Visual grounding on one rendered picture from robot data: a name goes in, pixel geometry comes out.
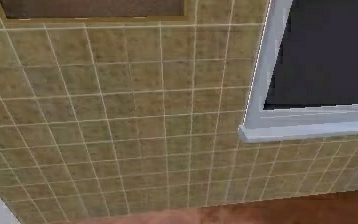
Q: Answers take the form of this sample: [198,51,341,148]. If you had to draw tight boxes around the white framed window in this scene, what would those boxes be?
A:
[238,0,358,144]

